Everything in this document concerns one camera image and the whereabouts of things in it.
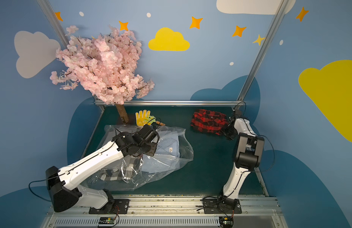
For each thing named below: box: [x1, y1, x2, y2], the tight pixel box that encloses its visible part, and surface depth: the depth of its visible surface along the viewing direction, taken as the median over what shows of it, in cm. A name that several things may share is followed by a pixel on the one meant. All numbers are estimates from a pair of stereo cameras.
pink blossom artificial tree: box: [49, 25, 155, 124], surface depth 70 cm
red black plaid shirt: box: [190, 109, 230, 136], surface depth 112 cm
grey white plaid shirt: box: [99, 155, 142, 181], surface depth 86 cm
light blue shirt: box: [140, 130, 181, 173], surface depth 86 cm
